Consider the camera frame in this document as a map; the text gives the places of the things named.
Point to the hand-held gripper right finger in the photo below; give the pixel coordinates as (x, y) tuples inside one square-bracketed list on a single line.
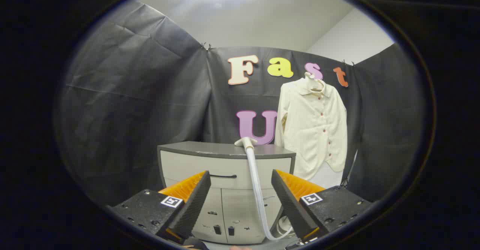
[(294, 208)]

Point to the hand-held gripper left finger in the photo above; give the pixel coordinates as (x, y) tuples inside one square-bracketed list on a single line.
[(193, 208)]

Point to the cream button-up shirt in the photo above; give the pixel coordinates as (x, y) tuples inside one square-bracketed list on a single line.
[(311, 130)]

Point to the white garment steamer head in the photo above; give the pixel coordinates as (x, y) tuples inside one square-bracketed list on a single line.
[(246, 142)]

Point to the white clothes hanger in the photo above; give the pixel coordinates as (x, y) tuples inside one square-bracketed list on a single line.
[(309, 78)]

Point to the grey and white cabinet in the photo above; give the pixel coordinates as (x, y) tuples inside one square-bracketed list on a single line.
[(187, 165)]

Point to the black backdrop cloth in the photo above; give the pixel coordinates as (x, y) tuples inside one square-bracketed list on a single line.
[(131, 92)]

